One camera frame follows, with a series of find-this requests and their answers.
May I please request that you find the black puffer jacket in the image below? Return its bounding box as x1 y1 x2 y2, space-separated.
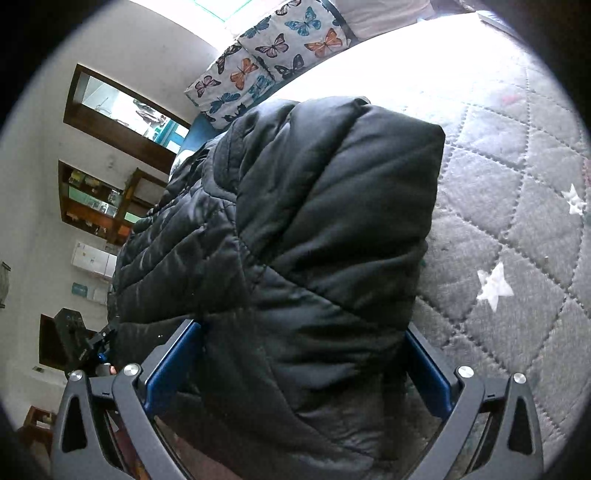
106 95 446 480

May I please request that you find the butterfly print pillow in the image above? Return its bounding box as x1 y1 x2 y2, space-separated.
236 0 352 83
185 44 280 131

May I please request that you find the grey quilted bedspread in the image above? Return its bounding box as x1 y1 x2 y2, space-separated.
168 7 591 462

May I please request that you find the wooden door frame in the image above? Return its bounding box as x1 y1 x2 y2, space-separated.
63 64 192 163

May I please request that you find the blue cushion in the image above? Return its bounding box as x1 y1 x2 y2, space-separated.
178 114 228 155

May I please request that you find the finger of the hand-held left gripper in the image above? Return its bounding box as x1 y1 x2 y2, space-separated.
93 323 117 364

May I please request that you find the wooden wall shelf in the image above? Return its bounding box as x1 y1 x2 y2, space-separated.
58 159 171 246

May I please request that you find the wooden stool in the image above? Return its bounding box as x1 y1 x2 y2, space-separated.
17 405 57 446

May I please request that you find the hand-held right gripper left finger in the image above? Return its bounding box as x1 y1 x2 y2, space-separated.
48 318 204 480

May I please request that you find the dark framed wall panel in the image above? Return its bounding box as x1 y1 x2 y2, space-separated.
38 313 70 371

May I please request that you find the white wall box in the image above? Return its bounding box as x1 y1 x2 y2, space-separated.
71 241 119 281

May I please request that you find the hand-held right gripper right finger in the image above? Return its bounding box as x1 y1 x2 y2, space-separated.
404 323 543 480

